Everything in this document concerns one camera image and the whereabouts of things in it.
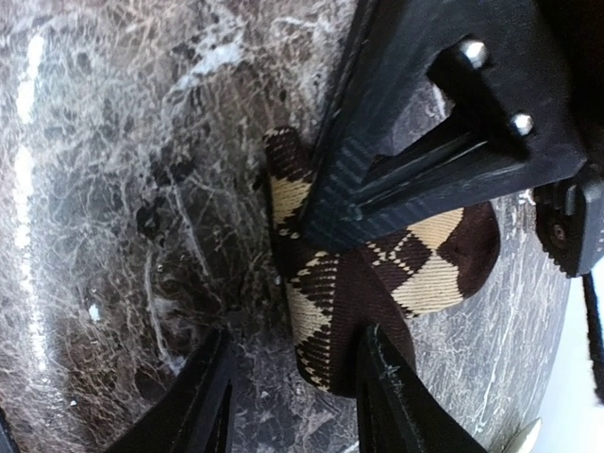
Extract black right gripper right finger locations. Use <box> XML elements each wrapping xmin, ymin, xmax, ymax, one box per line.
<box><xmin>356</xmin><ymin>326</ymin><xmax>485</xmax><ymax>453</ymax></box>

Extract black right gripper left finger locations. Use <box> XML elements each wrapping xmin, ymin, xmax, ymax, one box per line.
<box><xmin>107</xmin><ymin>329</ymin><xmax>234</xmax><ymax>452</ymax></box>

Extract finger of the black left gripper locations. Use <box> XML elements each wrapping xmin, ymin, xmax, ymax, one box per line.
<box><xmin>301</xmin><ymin>1</ymin><xmax>588</xmax><ymax>252</ymax></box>

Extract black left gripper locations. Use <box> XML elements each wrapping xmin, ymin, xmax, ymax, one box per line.
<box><xmin>534</xmin><ymin>1</ymin><xmax>603</xmax><ymax>277</ymax></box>

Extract brown argyle sock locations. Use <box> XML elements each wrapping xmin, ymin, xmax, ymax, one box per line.
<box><xmin>263</xmin><ymin>126</ymin><xmax>501</xmax><ymax>397</ymax></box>

